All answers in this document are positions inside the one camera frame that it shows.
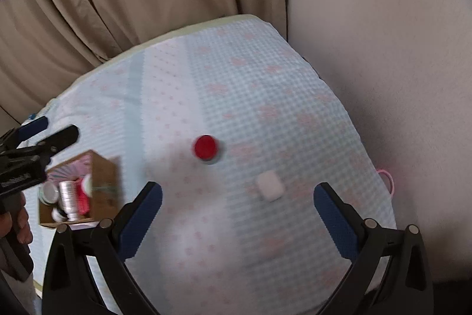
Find person's left hand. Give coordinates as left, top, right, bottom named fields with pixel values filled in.
left=0, top=193, right=33, bottom=245

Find pink cord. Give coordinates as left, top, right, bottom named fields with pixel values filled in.
left=375, top=169, right=395, bottom=196

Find pale green lid jar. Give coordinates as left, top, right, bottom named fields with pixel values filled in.
left=38, top=181, right=60, bottom=205

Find white round jar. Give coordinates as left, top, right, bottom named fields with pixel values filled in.
left=50, top=206, right=69, bottom=223

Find green white jar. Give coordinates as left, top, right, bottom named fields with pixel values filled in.
left=75, top=174, right=93, bottom=216

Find cardboard box pink flaps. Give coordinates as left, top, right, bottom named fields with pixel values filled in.
left=37, top=150, right=119, bottom=228

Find red cap bottle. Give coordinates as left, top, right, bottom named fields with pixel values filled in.
left=193, top=134, right=221, bottom=163

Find white earbuds case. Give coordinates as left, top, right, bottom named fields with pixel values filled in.
left=256, top=170, right=286, bottom=202

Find light blue patterned bedsheet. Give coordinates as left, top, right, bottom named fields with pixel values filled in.
left=41, top=16, right=395, bottom=314

